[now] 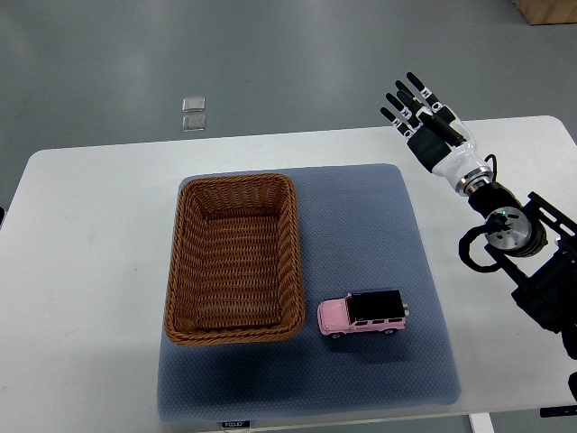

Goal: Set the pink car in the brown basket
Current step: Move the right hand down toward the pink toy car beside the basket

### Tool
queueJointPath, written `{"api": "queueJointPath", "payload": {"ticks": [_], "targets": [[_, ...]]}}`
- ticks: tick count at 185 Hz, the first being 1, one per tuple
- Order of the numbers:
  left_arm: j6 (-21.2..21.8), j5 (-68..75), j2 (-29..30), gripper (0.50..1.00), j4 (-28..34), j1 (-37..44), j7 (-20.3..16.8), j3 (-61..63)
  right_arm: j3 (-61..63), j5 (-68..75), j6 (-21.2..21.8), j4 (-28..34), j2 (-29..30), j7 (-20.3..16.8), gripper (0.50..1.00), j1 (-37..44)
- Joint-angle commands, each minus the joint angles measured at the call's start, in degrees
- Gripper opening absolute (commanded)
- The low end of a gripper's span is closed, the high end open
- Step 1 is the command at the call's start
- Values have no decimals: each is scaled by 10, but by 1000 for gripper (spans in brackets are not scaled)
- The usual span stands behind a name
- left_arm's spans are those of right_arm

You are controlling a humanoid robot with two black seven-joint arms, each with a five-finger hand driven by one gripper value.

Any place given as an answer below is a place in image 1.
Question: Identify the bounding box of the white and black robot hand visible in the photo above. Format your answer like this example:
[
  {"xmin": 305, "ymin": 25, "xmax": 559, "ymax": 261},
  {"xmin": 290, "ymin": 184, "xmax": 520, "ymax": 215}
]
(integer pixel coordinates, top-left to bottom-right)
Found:
[{"xmin": 380, "ymin": 72, "xmax": 496, "ymax": 197}]

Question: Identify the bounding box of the pink toy car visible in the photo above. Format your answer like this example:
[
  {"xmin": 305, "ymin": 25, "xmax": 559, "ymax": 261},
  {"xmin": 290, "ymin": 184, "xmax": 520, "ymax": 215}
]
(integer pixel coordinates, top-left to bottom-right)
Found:
[{"xmin": 317, "ymin": 290, "xmax": 409, "ymax": 339}]

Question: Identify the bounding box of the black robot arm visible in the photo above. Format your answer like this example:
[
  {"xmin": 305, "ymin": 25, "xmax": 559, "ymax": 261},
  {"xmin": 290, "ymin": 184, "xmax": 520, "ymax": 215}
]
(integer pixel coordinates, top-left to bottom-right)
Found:
[{"xmin": 458, "ymin": 182, "xmax": 576, "ymax": 359}]

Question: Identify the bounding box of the brown wicker basket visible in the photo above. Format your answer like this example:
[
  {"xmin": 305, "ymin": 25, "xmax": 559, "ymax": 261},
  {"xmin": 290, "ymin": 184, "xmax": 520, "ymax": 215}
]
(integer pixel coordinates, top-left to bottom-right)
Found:
[{"xmin": 164, "ymin": 173, "xmax": 306, "ymax": 346}]

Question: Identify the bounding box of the blue grey mat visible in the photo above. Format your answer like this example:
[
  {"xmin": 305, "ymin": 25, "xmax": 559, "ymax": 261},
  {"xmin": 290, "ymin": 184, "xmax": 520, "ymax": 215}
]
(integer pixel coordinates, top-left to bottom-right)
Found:
[{"xmin": 157, "ymin": 164, "xmax": 461, "ymax": 422}]

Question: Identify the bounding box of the wooden box corner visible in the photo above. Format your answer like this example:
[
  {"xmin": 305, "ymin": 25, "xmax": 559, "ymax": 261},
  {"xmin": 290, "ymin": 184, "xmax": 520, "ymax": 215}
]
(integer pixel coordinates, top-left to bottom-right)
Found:
[{"xmin": 513, "ymin": 0, "xmax": 576, "ymax": 25}]

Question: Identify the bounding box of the upper metal floor plate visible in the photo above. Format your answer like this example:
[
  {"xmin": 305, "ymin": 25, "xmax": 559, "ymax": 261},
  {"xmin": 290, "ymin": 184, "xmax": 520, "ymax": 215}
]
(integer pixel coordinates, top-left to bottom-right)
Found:
[{"xmin": 181, "ymin": 97, "xmax": 206, "ymax": 113}]

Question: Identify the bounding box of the white table leg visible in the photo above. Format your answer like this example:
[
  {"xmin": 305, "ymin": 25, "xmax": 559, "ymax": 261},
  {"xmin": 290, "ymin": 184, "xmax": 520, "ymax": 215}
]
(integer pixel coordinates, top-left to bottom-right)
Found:
[{"xmin": 469, "ymin": 412, "xmax": 495, "ymax": 433}]

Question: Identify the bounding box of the black table label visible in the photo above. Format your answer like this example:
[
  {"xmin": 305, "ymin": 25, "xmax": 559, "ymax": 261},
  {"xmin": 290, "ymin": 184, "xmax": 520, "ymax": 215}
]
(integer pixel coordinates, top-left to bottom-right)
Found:
[{"xmin": 221, "ymin": 420, "xmax": 251, "ymax": 430}]

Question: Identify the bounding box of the black table side bracket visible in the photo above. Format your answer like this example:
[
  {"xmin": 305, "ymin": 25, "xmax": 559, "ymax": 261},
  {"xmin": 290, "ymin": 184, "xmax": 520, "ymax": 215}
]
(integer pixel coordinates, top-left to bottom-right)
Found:
[{"xmin": 539, "ymin": 405, "xmax": 577, "ymax": 418}]

